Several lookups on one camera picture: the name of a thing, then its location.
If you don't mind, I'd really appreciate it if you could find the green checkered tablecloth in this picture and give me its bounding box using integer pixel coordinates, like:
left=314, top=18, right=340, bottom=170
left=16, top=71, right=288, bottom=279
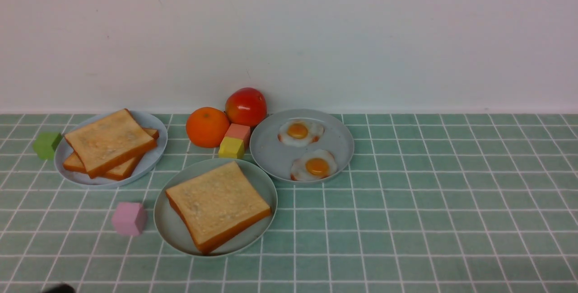
left=0, top=114, right=578, bottom=293

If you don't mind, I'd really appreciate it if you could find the orange fruit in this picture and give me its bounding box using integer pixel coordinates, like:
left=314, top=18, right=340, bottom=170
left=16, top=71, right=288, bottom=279
left=186, top=107, right=230, bottom=148

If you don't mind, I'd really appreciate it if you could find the green cube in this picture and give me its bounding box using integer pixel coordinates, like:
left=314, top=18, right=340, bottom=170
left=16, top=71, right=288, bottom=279
left=33, top=132, right=62, bottom=161

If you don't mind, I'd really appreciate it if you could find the fried egg back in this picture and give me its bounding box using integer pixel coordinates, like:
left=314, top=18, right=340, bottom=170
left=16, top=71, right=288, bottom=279
left=277, top=119, right=325, bottom=148

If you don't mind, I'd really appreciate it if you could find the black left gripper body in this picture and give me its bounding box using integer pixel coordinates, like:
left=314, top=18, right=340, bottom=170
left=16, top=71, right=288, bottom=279
left=43, top=284, right=76, bottom=293

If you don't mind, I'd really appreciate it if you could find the grey egg plate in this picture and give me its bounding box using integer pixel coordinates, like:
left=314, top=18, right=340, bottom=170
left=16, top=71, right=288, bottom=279
left=250, top=109, right=355, bottom=184

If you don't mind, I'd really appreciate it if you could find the fried egg front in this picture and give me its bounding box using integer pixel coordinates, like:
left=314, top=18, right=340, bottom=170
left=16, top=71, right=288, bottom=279
left=290, top=149, right=338, bottom=181

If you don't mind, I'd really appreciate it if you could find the yellow cube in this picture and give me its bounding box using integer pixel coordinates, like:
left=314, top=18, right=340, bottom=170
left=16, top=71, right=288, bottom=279
left=218, top=136, right=245, bottom=159

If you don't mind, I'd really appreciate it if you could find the salmon pink cube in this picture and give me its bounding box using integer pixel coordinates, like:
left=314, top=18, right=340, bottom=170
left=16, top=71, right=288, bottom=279
left=225, top=124, right=251, bottom=149

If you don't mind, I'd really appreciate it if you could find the fried egg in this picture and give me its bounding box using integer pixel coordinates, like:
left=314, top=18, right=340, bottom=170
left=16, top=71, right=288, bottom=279
left=277, top=119, right=325, bottom=148
left=290, top=149, right=338, bottom=181

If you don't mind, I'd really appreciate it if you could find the grey bread plate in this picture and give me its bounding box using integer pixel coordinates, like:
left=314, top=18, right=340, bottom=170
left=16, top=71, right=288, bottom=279
left=54, top=110, right=168, bottom=190

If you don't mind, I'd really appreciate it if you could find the red tomato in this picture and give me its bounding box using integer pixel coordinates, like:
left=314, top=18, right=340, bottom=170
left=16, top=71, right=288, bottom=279
left=225, top=87, right=268, bottom=128

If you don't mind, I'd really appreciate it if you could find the light green empty plate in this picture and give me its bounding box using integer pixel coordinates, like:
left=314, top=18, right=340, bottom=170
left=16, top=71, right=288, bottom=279
left=154, top=158, right=278, bottom=257

